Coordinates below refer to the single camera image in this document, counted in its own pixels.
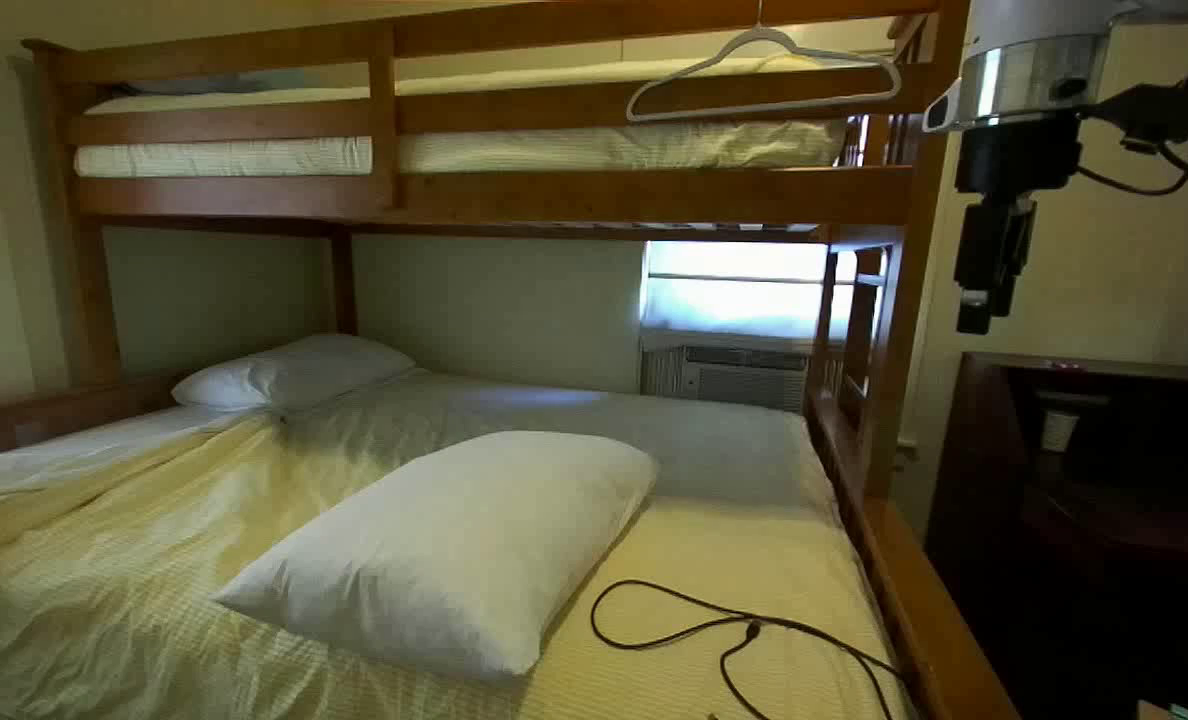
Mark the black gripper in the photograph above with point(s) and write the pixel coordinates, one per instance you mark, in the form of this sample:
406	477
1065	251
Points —
1017	154

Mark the large white pillow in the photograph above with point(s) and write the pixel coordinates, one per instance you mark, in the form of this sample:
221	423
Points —
458	544

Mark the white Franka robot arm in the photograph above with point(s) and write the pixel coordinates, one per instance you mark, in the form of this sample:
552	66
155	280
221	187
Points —
1033	52

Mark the small white pillow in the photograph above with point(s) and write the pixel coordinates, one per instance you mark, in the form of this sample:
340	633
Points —
292	374

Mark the window above air conditioner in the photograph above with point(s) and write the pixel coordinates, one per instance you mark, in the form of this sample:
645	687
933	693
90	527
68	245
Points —
735	286

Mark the window air conditioner unit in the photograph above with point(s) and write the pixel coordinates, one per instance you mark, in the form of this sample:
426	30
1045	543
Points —
735	374

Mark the white clothes hanger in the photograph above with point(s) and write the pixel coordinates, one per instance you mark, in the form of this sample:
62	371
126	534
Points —
764	74

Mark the dark wooden desk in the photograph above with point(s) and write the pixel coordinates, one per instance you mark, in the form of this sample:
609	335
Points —
1085	563

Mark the white upper bunk mattress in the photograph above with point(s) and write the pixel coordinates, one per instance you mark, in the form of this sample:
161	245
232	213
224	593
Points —
592	145

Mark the pale bed sheet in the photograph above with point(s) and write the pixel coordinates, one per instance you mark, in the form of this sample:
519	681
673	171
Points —
155	586

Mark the wooden bunk bed frame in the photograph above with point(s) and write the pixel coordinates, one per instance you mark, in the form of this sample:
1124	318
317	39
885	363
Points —
645	198

